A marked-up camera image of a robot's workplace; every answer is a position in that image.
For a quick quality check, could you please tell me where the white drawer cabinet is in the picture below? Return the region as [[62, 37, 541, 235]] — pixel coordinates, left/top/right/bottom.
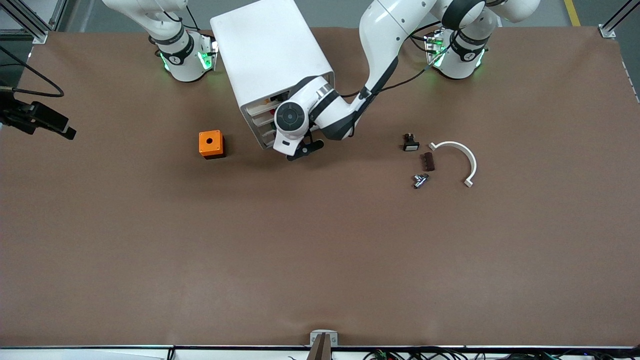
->
[[210, 0, 336, 151]]

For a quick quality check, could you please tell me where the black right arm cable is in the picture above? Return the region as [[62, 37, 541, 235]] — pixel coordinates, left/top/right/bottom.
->
[[0, 45, 65, 98]]

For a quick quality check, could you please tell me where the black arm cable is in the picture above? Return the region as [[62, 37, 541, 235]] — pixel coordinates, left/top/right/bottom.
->
[[0, 45, 65, 98], [340, 22, 453, 99]]

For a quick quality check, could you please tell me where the aluminium frame post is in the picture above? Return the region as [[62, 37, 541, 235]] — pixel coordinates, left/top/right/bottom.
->
[[0, 0, 68, 45], [598, 0, 640, 40]]

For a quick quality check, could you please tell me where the orange button enclosure box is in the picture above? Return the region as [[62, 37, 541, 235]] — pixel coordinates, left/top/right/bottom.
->
[[198, 130, 226, 160]]

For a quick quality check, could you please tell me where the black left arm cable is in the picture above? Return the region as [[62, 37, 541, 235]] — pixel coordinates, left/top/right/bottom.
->
[[340, 22, 453, 99]]

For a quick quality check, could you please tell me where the white curved plastic bracket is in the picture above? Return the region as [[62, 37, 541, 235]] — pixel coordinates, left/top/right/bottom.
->
[[428, 141, 478, 189]]

